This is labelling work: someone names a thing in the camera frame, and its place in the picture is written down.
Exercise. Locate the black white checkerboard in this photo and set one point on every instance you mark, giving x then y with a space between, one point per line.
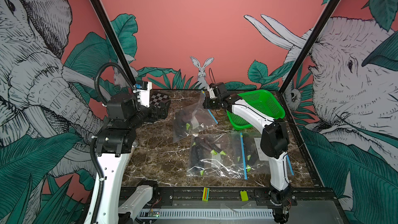
157 98

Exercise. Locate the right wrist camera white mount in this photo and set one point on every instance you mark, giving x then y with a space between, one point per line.
210 90

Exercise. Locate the green small block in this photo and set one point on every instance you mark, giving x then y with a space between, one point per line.
244 196

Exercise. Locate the eggplant with green stem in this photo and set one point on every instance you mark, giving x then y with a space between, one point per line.
182 121

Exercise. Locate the green plastic basket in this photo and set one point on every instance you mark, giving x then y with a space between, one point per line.
261 100

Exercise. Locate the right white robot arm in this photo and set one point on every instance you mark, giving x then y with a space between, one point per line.
274 140

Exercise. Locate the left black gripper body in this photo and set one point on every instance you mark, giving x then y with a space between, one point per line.
143 115

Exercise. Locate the black frame post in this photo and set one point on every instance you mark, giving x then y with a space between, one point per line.
317 30
112 37

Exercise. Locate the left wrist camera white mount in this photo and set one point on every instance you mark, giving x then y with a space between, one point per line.
142 90

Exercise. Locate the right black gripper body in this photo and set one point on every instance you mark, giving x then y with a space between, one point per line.
213 103

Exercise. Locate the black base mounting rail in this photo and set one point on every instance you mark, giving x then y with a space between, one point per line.
168 196

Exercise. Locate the left black frame post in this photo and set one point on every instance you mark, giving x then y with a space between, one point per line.
112 37

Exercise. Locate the clear zip bag blue zipper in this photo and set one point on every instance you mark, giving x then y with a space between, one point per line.
254 139

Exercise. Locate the white perforated rail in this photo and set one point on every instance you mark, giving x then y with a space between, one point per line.
206 213

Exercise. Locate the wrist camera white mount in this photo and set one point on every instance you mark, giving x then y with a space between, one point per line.
142 90
210 90

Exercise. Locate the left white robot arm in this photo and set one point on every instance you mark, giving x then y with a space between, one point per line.
110 151

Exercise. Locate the right black frame post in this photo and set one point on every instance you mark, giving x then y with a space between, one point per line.
317 30

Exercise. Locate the striped colour block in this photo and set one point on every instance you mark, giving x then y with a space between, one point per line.
205 196

